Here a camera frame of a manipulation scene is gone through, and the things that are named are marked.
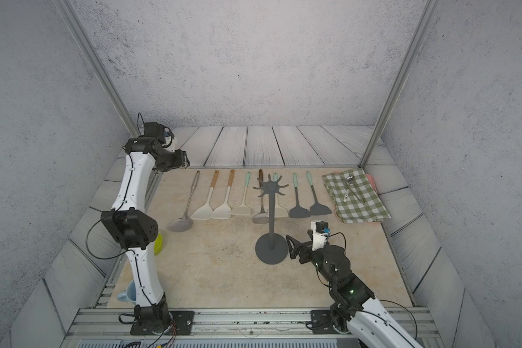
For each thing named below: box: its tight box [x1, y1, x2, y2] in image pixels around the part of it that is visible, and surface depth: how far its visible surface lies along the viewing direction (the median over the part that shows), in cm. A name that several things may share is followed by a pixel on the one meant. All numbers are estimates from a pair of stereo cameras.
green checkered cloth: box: [321, 167, 392, 224], surface depth 109 cm
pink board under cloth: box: [365, 173, 379, 195], surface depth 114 cm
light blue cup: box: [116, 279, 138, 303], surface depth 74 cm
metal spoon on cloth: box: [342, 175, 354, 203], surface depth 116 cm
